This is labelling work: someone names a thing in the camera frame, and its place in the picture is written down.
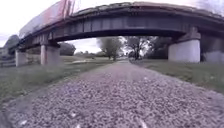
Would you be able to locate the group of trees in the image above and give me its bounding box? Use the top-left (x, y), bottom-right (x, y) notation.
top-left (96, 35), bottom-right (173, 62)

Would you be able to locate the dark steel railway bridge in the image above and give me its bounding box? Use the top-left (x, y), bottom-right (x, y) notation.
top-left (8, 1), bottom-right (224, 67)

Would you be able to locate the dark bush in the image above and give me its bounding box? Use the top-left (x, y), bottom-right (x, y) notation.
top-left (59, 42), bottom-right (77, 57)

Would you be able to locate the train on bridge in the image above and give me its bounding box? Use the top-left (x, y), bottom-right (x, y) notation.
top-left (18, 0), bottom-right (76, 39)

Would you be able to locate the grass field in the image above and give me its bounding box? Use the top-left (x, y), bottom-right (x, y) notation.
top-left (0, 55), bottom-right (114, 107)

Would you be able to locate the grass verge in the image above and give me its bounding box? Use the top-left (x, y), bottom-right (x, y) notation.
top-left (129, 59), bottom-right (224, 95)

